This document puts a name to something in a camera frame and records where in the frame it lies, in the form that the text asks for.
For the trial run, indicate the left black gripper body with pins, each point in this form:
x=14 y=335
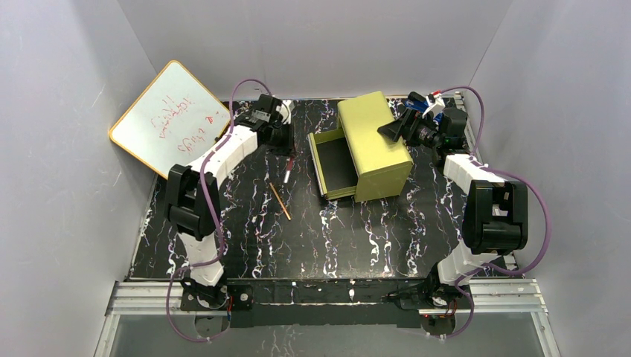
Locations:
x=280 y=139

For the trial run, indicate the whiteboard with yellow frame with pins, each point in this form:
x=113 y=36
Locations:
x=174 y=121

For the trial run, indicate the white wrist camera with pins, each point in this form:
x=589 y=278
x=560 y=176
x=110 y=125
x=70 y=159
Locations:
x=286 y=111
x=435 y=105

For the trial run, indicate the green drawer cabinet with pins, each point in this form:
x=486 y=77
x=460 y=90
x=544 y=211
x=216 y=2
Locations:
x=355 y=159

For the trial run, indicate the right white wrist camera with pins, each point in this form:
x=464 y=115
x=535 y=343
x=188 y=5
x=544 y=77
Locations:
x=435 y=105

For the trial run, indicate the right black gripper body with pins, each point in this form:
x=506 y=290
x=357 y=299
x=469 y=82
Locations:
x=408 y=131

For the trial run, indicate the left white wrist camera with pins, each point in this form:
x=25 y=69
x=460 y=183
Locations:
x=286 y=111

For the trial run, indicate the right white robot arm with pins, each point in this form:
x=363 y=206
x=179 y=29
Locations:
x=495 y=218

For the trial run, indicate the red and black makeup pen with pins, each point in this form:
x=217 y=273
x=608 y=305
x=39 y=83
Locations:
x=289 y=166

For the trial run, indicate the gold makeup pencil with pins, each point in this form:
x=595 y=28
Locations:
x=280 y=201

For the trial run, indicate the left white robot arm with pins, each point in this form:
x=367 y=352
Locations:
x=192 y=204

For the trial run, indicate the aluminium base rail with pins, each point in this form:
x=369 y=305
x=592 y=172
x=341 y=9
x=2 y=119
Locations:
x=501 y=317

